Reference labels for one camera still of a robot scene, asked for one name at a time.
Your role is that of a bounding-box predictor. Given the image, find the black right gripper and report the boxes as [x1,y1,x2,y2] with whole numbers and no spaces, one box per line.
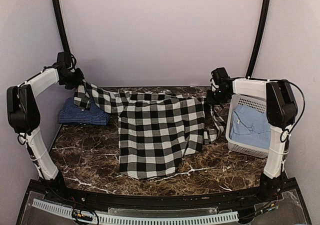
[206,88,229,105]

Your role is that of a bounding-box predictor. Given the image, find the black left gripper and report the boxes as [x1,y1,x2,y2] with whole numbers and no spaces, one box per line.
[61,67,84,89]

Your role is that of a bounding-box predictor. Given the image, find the black white plaid shirt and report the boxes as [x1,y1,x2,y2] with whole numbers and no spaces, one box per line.
[73,81,226,180]

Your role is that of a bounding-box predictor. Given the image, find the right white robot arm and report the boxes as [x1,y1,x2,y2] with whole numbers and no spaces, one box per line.
[207,75,301,202]

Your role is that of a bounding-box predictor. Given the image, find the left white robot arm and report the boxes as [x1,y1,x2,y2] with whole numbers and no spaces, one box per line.
[6,63,84,182]

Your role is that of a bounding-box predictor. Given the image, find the folded blue checked shirt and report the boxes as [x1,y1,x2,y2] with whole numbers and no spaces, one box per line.
[58,97,111,126]

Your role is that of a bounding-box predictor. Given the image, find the white plastic laundry basket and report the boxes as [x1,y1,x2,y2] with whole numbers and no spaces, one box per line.
[225,94,271,158]

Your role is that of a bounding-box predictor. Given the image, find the light blue shirt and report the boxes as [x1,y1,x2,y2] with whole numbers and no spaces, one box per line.
[229,104,271,150]

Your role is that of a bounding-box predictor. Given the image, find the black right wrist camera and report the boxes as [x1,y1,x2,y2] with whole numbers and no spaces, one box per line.
[211,67,230,85]

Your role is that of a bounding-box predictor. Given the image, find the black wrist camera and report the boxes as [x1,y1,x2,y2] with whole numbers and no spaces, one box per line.
[56,51,77,69]
[211,67,230,85]

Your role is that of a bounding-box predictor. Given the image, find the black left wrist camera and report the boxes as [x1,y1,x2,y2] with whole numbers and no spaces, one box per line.
[56,51,77,69]

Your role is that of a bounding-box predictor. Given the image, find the black left corner post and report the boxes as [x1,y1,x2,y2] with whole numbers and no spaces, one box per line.
[51,0,71,53]

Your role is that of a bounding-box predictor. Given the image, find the black corner post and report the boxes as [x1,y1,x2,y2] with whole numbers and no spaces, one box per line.
[51,0,71,53]
[245,0,270,77]

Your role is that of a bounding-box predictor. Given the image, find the black right corner post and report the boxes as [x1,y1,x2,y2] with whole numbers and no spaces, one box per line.
[245,0,270,77]

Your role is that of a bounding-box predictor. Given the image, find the white slotted cable duct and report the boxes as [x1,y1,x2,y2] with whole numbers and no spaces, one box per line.
[31,198,239,225]

